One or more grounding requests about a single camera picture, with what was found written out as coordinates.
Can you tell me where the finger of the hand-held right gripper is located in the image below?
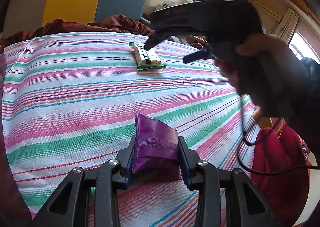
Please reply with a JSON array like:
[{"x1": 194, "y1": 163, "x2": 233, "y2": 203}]
[
  {"x1": 182, "y1": 50, "x2": 210, "y2": 64},
  {"x1": 144, "y1": 31, "x2": 170, "y2": 51}
]

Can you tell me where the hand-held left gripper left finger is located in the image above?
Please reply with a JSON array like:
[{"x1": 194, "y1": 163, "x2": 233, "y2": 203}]
[{"x1": 31, "y1": 136, "x2": 137, "y2": 227}]

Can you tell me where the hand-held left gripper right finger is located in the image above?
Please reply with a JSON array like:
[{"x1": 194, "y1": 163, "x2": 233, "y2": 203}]
[{"x1": 177, "y1": 136, "x2": 285, "y2": 227}]

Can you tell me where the green snack bar packet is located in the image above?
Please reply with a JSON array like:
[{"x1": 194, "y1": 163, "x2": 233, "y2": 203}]
[{"x1": 129, "y1": 42, "x2": 167, "y2": 70}]

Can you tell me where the purple packet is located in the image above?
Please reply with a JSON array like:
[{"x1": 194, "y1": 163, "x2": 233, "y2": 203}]
[{"x1": 132, "y1": 112, "x2": 182, "y2": 180}]

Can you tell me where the person's right hand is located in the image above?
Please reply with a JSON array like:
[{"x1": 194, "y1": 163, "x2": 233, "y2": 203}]
[{"x1": 215, "y1": 34, "x2": 300, "y2": 108}]

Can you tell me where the white carton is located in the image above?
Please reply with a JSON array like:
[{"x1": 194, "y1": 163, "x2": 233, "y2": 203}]
[{"x1": 155, "y1": 0, "x2": 180, "y2": 13}]

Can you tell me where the maroon blanket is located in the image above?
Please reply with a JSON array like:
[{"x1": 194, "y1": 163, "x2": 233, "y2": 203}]
[{"x1": 0, "y1": 14, "x2": 155, "y2": 48}]

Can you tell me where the beige curtain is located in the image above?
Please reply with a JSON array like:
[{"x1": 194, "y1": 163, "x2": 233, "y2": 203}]
[{"x1": 275, "y1": 7, "x2": 300, "y2": 44}]

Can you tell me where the orange packet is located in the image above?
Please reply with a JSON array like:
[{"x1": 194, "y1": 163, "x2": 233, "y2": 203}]
[{"x1": 252, "y1": 108, "x2": 285, "y2": 135}]

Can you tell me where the person's red clothing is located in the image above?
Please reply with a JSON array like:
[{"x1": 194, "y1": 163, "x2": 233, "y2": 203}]
[{"x1": 251, "y1": 123, "x2": 313, "y2": 227}]

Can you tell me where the black cable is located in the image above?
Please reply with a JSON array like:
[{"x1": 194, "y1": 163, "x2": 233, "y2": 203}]
[{"x1": 236, "y1": 95, "x2": 319, "y2": 176}]

